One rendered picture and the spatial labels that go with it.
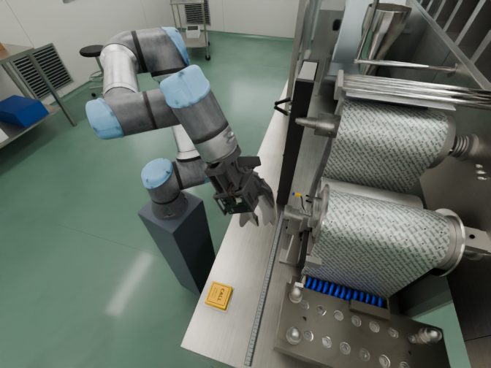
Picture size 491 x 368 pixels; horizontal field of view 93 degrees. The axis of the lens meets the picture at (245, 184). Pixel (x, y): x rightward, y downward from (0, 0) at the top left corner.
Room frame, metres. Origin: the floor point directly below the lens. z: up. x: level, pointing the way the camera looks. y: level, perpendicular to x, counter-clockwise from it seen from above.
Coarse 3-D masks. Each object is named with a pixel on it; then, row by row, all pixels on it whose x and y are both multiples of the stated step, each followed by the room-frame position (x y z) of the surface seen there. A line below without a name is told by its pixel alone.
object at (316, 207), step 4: (316, 200) 0.33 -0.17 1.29; (320, 200) 0.33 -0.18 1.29; (312, 204) 0.34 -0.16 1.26; (316, 204) 0.32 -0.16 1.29; (320, 204) 0.32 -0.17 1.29; (312, 208) 0.32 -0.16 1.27; (316, 208) 0.31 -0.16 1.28; (320, 208) 0.31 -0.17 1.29; (312, 212) 0.30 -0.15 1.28; (316, 212) 0.30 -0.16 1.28; (312, 216) 0.30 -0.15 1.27; (316, 216) 0.30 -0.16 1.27; (308, 220) 0.31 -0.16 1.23; (312, 220) 0.29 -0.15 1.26; (316, 220) 0.29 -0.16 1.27; (308, 224) 0.29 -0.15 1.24; (312, 224) 0.29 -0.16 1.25; (316, 224) 0.29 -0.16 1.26
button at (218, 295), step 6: (216, 282) 0.27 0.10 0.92; (210, 288) 0.25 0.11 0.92; (216, 288) 0.25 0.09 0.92; (222, 288) 0.25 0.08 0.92; (228, 288) 0.25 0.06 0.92; (210, 294) 0.23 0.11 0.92; (216, 294) 0.23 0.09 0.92; (222, 294) 0.23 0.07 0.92; (228, 294) 0.23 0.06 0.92; (210, 300) 0.21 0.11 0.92; (216, 300) 0.21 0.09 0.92; (222, 300) 0.21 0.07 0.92; (228, 300) 0.22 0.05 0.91; (216, 306) 0.20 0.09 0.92; (222, 306) 0.20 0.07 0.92
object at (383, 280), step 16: (320, 256) 0.25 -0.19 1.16; (336, 256) 0.24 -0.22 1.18; (352, 256) 0.23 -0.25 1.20; (304, 272) 0.26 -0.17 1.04; (320, 272) 0.25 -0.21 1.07; (336, 272) 0.24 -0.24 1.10; (352, 272) 0.23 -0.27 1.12; (368, 272) 0.22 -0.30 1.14; (384, 272) 0.21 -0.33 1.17; (400, 272) 0.20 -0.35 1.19; (416, 272) 0.19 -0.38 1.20; (352, 288) 0.22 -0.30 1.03; (368, 288) 0.21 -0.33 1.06; (384, 288) 0.20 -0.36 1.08; (400, 288) 0.19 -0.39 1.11
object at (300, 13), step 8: (304, 0) 1.30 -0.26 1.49; (304, 8) 1.30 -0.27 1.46; (296, 24) 1.30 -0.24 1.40; (296, 32) 1.30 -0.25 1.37; (296, 40) 1.30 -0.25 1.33; (296, 48) 1.30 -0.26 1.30; (296, 56) 1.30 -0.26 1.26; (296, 64) 1.31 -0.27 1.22; (288, 80) 1.30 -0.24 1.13; (288, 88) 1.30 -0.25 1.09; (288, 96) 1.30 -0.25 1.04; (288, 104) 1.30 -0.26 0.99
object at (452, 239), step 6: (324, 192) 0.34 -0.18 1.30; (324, 198) 0.32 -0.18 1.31; (444, 216) 0.28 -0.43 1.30; (318, 222) 0.28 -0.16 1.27; (450, 222) 0.26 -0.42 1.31; (318, 228) 0.27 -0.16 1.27; (450, 228) 0.25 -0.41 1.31; (312, 234) 0.29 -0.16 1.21; (450, 234) 0.23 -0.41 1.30; (450, 240) 0.22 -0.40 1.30; (450, 246) 0.21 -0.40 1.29; (450, 252) 0.20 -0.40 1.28; (444, 258) 0.20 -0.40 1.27; (438, 264) 0.19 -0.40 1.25
